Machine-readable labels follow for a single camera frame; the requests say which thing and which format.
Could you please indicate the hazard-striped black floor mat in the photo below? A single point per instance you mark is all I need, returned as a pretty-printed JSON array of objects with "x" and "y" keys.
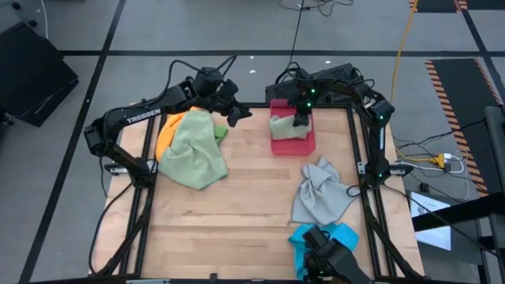
[
  {"x": 461, "y": 98},
  {"x": 438, "y": 4}
]

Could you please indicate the orange microfiber towel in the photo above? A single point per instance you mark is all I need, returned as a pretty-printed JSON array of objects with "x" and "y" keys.
[{"x": 167, "y": 134}]

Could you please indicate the bright green microfiber towel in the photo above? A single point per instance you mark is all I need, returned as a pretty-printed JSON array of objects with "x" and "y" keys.
[{"x": 221, "y": 134}]

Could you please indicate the large black case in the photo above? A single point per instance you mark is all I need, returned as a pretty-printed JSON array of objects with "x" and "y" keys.
[{"x": 31, "y": 75}]

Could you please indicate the yellow plug connector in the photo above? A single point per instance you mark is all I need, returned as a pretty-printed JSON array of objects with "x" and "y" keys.
[{"x": 440, "y": 161}]

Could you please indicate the grey microfiber towel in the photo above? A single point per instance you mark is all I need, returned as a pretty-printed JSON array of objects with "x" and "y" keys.
[{"x": 321, "y": 193}]

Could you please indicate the black metal table frame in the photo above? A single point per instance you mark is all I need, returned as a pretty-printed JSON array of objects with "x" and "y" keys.
[{"x": 258, "y": 105}]

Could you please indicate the blue microfiber towel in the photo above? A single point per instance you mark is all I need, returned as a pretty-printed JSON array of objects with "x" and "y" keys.
[{"x": 296, "y": 244}]

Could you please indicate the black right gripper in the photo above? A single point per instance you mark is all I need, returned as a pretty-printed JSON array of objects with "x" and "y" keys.
[{"x": 305, "y": 105}]

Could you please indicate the black stand beam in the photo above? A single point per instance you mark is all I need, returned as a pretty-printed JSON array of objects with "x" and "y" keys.
[{"x": 495, "y": 158}]

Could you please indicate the silver base bracket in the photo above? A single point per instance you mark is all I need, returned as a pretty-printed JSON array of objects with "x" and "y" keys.
[
  {"x": 116, "y": 170},
  {"x": 402, "y": 170}
]

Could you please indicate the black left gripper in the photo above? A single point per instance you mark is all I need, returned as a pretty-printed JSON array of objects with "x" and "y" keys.
[{"x": 228, "y": 94}]

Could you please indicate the black table-edge bracket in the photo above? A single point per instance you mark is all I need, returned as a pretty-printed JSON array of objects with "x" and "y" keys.
[{"x": 213, "y": 277}]

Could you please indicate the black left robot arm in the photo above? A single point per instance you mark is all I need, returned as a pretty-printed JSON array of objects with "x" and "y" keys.
[{"x": 142, "y": 114}]

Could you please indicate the short white bar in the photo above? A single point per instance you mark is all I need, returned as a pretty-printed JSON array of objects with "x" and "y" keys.
[{"x": 148, "y": 281}]

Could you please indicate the pale green microfiber towel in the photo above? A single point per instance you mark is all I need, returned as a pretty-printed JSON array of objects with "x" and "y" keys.
[{"x": 193, "y": 154}]

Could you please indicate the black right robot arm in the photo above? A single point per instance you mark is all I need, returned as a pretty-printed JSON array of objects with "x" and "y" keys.
[{"x": 380, "y": 138}]

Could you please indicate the black perforated computer case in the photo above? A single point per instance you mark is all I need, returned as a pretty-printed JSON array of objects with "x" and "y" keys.
[{"x": 343, "y": 77}]

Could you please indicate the pale green tagged towel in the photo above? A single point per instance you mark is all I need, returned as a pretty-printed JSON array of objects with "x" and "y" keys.
[{"x": 282, "y": 130}]

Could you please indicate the white printed sheet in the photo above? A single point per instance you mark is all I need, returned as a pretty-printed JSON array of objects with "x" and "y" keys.
[{"x": 434, "y": 236}]

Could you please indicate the red plastic tray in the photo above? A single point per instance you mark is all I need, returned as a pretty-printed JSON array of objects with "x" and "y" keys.
[{"x": 292, "y": 148}]

